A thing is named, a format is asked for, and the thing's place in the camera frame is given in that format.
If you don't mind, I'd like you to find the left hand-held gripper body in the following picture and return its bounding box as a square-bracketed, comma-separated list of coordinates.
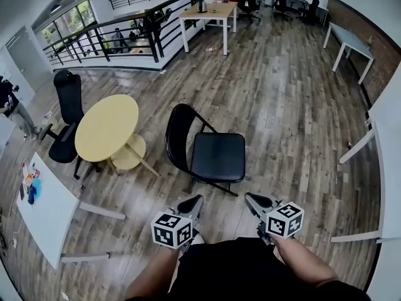
[150, 208, 200, 251]

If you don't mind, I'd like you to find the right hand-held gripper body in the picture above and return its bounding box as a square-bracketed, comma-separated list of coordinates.
[256, 201, 306, 246]

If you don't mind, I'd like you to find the black folding chair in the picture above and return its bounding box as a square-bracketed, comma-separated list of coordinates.
[165, 103, 247, 198]

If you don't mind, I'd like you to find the person's right forearm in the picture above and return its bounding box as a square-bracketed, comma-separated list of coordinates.
[274, 235, 339, 290]

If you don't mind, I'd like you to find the person's left forearm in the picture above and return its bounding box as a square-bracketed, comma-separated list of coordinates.
[125, 246, 181, 301]

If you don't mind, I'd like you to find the person's black shirt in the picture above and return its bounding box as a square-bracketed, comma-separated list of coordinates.
[167, 237, 373, 301]

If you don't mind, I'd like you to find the round yellow wooden table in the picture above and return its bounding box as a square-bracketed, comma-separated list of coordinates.
[74, 94, 160, 177]

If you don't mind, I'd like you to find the white framed table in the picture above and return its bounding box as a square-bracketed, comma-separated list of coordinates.
[330, 95, 401, 244]

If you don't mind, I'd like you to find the white rectangular table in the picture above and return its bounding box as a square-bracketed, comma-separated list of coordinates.
[15, 152, 127, 270]

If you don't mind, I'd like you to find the blue cloth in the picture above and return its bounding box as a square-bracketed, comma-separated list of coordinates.
[27, 177, 43, 205]

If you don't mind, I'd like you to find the grey top white-legged table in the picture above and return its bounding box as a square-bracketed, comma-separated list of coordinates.
[323, 20, 375, 85]

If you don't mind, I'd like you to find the wooden top white-legged desk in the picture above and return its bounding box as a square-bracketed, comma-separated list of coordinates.
[179, 1, 238, 56]

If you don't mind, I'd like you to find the large glass window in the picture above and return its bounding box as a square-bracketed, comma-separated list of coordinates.
[41, 0, 96, 43]

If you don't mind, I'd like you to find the frosted glass partition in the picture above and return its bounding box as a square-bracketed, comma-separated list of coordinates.
[0, 26, 53, 106]

